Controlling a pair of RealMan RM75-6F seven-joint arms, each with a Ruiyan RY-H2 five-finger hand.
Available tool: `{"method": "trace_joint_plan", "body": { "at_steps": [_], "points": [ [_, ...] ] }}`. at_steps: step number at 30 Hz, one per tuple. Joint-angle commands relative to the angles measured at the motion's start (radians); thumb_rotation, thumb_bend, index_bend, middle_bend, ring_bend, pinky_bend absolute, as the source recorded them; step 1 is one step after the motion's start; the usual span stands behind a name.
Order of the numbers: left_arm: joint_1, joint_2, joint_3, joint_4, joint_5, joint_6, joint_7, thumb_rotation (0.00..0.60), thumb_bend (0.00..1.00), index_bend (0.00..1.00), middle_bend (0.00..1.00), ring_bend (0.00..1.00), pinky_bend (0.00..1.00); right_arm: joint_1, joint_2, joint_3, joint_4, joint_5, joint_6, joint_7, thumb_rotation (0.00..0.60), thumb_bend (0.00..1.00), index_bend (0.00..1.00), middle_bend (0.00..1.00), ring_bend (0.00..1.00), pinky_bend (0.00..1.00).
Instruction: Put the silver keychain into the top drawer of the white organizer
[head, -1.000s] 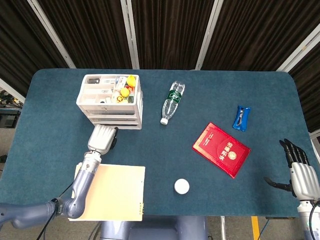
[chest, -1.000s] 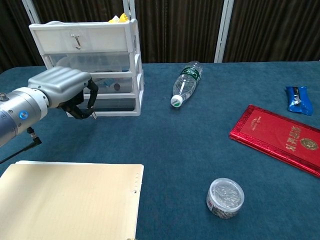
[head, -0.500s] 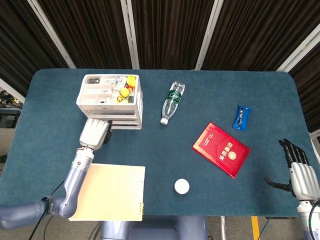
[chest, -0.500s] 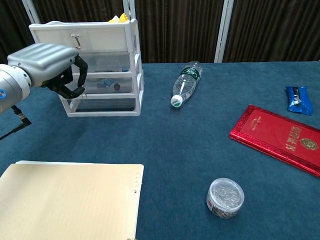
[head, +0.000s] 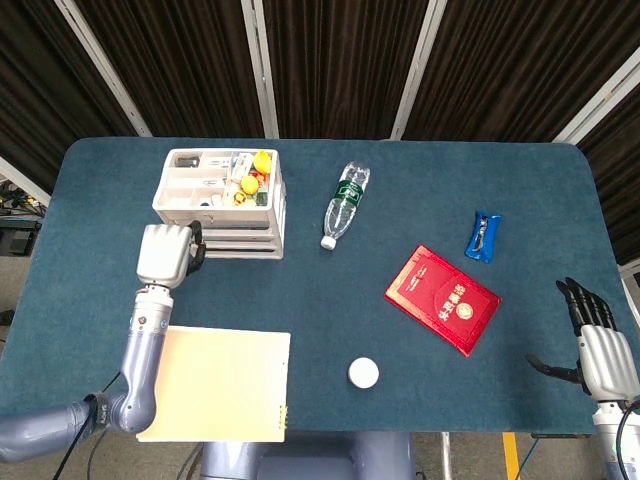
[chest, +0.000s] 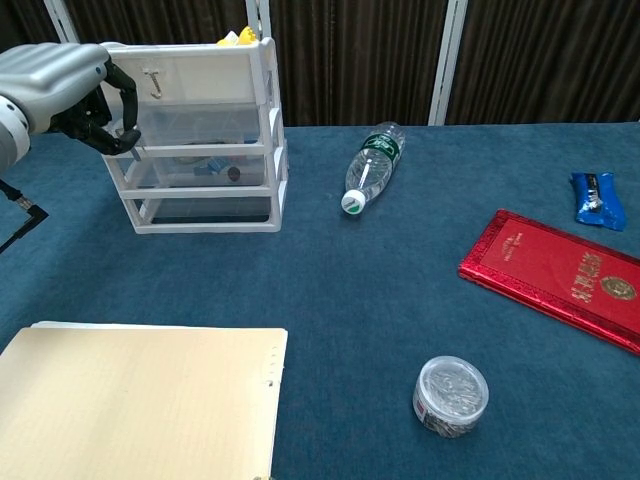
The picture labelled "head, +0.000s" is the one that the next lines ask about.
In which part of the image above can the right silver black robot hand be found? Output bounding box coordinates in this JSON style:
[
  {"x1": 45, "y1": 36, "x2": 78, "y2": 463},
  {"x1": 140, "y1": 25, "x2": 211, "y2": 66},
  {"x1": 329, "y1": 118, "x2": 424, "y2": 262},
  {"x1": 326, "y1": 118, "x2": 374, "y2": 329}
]
[{"x1": 525, "y1": 277, "x2": 640, "y2": 401}]

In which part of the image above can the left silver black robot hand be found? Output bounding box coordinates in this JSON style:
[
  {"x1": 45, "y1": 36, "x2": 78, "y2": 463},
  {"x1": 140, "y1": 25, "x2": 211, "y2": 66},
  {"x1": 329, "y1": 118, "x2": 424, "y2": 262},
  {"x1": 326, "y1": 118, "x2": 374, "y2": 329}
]
[{"x1": 135, "y1": 219, "x2": 207, "y2": 292}]

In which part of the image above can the white plastic drawer unit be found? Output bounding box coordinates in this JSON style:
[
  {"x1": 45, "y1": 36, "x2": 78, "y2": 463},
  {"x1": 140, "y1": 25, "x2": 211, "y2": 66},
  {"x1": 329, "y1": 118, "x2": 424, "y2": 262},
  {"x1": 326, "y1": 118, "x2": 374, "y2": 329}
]
[{"x1": 151, "y1": 147, "x2": 288, "y2": 261}]

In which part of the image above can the pale yellow loose-leaf notepad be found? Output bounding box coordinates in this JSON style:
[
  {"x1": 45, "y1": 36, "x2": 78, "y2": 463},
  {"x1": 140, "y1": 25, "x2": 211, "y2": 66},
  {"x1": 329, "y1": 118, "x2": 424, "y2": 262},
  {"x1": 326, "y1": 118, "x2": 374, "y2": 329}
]
[{"x1": 135, "y1": 325, "x2": 292, "y2": 444}]

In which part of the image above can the blue foil snack packet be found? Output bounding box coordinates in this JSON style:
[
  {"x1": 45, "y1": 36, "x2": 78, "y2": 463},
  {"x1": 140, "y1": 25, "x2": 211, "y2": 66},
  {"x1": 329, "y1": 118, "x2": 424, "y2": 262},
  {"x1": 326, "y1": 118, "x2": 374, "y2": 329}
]
[{"x1": 464, "y1": 210, "x2": 503, "y2": 263}]

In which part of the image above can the red certificate folder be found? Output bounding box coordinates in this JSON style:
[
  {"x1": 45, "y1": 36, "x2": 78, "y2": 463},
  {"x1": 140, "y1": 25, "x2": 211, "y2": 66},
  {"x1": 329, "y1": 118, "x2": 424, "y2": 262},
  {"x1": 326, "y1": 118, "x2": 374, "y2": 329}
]
[{"x1": 383, "y1": 244, "x2": 503, "y2": 358}]

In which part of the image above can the clear plastic water bottle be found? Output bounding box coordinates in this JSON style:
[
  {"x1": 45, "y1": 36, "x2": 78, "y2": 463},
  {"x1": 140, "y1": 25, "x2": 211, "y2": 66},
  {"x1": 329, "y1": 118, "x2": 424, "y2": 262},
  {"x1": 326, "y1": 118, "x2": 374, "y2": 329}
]
[{"x1": 319, "y1": 160, "x2": 372, "y2": 250}]

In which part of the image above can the round clear pin box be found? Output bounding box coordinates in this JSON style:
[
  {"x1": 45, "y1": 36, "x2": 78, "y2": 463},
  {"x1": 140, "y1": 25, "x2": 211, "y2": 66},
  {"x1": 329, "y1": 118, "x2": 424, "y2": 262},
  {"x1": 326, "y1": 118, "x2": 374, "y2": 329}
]
[{"x1": 347, "y1": 356, "x2": 381, "y2": 390}]

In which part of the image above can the grey-blue robot torso base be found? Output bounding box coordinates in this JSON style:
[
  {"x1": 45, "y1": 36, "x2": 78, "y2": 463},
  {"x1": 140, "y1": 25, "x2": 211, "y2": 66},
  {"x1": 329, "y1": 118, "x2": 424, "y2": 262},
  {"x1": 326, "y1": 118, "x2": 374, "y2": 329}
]
[{"x1": 199, "y1": 430, "x2": 416, "y2": 480}]

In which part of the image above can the dark brown curtain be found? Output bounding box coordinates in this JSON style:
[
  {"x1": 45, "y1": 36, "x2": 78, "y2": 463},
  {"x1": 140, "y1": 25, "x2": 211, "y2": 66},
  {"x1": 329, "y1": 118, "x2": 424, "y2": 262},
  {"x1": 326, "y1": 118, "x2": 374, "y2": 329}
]
[{"x1": 0, "y1": 0, "x2": 640, "y2": 266}]

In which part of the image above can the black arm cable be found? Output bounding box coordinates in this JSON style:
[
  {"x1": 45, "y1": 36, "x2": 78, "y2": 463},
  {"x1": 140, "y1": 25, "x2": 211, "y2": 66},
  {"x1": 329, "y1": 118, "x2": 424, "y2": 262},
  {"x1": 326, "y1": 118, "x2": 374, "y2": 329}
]
[
  {"x1": 614, "y1": 399, "x2": 640, "y2": 480},
  {"x1": 49, "y1": 369, "x2": 122, "y2": 480}
]

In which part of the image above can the white metal frame post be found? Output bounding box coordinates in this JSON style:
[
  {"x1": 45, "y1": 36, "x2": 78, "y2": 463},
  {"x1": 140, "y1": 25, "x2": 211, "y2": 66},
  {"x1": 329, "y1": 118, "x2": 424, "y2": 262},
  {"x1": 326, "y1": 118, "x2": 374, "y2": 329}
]
[
  {"x1": 0, "y1": 156, "x2": 51, "y2": 207},
  {"x1": 390, "y1": 0, "x2": 447, "y2": 141},
  {"x1": 552, "y1": 47, "x2": 640, "y2": 146},
  {"x1": 54, "y1": 0, "x2": 153, "y2": 137},
  {"x1": 241, "y1": 0, "x2": 280, "y2": 140}
]

